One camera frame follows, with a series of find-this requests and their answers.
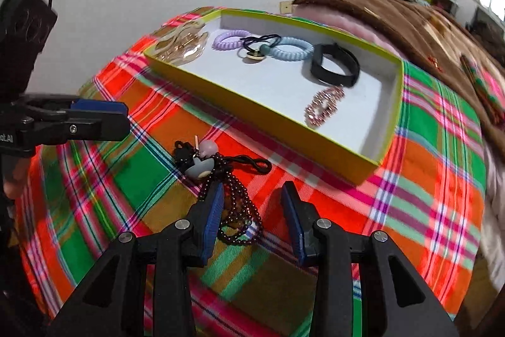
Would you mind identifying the folded plaid cloth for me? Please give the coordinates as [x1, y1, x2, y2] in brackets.
[460, 54, 504, 126]

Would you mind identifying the clear beige hair claw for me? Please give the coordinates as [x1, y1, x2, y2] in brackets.
[152, 20, 209, 66]

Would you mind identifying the yellow-green shallow box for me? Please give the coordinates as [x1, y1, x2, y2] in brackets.
[144, 9, 404, 185]

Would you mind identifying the colourful plaid cloth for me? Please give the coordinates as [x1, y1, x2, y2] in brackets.
[15, 6, 488, 337]

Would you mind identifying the purple spiral hair tie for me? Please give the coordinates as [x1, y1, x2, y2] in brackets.
[211, 29, 253, 52]

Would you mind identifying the person's left hand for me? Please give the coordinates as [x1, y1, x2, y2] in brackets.
[2, 156, 31, 200]

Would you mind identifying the light blue spiral hair tie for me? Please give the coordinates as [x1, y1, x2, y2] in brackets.
[269, 36, 316, 63]

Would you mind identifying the wall socket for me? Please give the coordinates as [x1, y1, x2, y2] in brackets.
[279, 1, 293, 15]

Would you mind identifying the brown fleece blanket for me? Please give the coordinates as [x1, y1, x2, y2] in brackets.
[293, 0, 504, 156]

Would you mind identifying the black hair tie gold charm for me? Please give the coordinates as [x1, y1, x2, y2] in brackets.
[236, 34, 282, 63]

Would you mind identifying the rose gold rhinestone hair clip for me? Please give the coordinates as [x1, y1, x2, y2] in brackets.
[305, 86, 345, 128]

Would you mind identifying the black hair tie with charms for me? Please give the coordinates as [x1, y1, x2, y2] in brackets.
[172, 135, 273, 181]

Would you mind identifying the dark beaded bracelet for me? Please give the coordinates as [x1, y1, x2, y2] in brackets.
[195, 152, 264, 247]

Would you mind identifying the black wristband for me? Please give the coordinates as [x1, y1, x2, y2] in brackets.
[310, 43, 360, 88]

